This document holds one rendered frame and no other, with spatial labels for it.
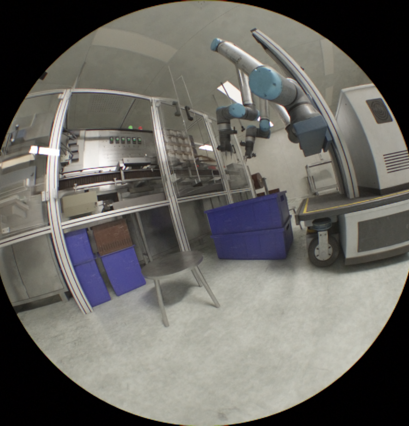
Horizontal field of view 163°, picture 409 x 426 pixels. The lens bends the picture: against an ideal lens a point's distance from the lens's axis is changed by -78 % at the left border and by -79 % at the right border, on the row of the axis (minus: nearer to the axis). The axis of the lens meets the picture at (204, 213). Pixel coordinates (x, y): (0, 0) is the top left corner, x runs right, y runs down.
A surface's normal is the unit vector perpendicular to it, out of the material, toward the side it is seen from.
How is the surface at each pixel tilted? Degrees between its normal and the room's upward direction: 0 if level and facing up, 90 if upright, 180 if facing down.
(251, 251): 90
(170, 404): 0
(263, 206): 90
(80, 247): 90
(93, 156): 90
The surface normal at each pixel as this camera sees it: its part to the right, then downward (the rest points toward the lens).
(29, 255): 0.69, -0.16
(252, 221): -0.65, 0.19
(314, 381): -0.25, -0.97
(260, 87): -0.87, 0.33
